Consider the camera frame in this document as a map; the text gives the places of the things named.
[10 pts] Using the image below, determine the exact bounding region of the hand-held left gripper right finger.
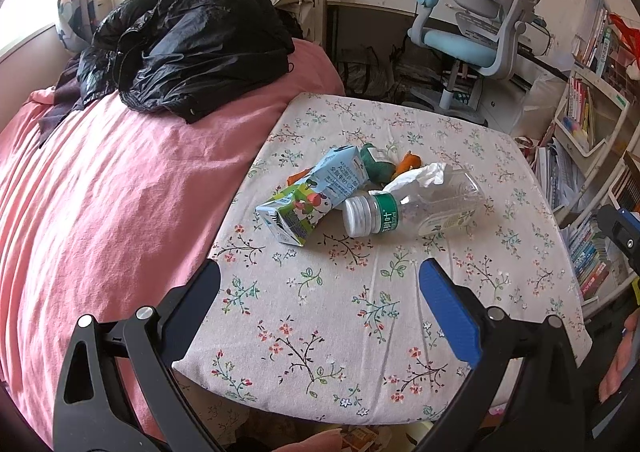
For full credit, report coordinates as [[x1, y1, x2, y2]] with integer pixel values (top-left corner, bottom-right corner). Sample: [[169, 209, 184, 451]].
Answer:
[[417, 258, 596, 452]]

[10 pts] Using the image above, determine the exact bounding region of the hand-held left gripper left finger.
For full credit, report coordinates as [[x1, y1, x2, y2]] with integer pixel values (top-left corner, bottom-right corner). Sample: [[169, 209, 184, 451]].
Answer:
[[52, 258, 223, 452]]

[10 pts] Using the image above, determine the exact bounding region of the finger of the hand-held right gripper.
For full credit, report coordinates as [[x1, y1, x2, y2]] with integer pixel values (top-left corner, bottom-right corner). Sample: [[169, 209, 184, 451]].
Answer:
[[595, 204, 640, 277]]

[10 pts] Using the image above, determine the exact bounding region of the clear plastic bottle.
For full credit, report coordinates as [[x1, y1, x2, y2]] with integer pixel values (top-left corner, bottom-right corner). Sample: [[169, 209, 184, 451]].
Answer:
[[342, 166, 488, 239]]

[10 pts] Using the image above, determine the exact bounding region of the large white tissue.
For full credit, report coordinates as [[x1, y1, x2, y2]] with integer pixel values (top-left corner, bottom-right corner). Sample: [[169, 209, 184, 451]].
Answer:
[[382, 162, 447, 193]]

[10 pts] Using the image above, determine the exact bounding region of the blue green milk carton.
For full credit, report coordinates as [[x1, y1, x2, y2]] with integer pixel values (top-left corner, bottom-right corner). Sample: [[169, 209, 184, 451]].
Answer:
[[255, 146, 371, 247]]

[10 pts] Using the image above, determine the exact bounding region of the person's right hand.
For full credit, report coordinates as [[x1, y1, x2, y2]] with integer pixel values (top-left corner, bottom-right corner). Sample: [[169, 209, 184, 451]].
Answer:
[[597, 307, 640, 403]]

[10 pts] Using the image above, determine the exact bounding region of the stack of colourful books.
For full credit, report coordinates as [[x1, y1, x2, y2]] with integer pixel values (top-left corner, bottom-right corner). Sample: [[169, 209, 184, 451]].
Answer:
[[562, 217, 616, 297]]

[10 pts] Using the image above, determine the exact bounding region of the pile of papers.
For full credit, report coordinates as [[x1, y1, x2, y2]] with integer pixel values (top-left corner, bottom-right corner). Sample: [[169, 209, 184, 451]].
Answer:
[[532, 137, 586, 213]]

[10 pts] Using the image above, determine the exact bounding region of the floral table cloth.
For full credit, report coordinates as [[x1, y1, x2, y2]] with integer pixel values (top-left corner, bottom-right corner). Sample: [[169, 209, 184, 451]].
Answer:
[[170, 92, 593, 425]]

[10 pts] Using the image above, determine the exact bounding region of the pink blanket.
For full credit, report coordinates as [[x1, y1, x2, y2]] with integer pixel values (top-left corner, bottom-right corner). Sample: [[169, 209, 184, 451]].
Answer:
[[0, 39, 346, 448]]

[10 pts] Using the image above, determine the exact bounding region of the row of red books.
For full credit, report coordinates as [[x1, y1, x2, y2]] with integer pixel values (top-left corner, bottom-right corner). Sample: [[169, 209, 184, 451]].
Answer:
[[567, 76, 598, 143]]

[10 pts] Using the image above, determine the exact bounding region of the white bookshelf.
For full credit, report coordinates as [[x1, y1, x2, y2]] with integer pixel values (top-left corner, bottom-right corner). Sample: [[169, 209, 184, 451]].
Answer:
[[552, 0, 640, 313]]

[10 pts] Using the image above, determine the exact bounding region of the green plush toy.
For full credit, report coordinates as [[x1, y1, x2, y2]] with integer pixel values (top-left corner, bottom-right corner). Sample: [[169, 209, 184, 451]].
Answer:
[[360, 143, 396, 183]]

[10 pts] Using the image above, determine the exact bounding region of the red bag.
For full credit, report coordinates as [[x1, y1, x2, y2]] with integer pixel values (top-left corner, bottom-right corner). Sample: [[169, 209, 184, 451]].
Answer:
[[607, 14, 640, 70]]

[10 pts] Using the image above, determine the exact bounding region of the row of upright books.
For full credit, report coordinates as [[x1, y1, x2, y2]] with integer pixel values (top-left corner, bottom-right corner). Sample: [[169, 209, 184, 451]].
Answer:
[[575, 6, 613, 70]]

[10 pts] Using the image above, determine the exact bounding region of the dark purple cloth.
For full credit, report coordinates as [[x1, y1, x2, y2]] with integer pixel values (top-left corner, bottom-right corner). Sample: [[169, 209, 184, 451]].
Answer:
[[37, 56, 96, 147]]

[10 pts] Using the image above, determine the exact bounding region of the black jacket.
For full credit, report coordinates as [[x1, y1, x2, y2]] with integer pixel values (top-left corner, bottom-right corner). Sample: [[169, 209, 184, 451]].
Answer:
[[77, 0, 296, 125]]

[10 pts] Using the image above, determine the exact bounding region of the blue grey desk chair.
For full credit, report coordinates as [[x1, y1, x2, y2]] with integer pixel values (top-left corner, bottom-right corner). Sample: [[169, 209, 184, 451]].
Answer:
[[406, 0, 541, 127]]

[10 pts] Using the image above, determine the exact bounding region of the black bag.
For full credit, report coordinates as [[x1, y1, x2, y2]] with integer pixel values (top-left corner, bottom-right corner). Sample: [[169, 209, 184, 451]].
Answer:
[[340, 46, 401, 97]]

